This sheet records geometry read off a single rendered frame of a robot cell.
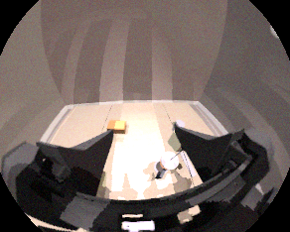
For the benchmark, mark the orange rectangular block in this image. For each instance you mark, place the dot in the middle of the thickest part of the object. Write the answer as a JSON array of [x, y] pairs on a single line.
[[118, 126]]

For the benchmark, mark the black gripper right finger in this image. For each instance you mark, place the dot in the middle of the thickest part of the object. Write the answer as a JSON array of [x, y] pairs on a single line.
[[205, 151]]

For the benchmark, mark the glass french press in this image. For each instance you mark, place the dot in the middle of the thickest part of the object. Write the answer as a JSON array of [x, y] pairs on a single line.
[[168, 162]]

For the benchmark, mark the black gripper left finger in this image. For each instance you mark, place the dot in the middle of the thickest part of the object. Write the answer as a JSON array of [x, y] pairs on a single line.
[[85, 161]]

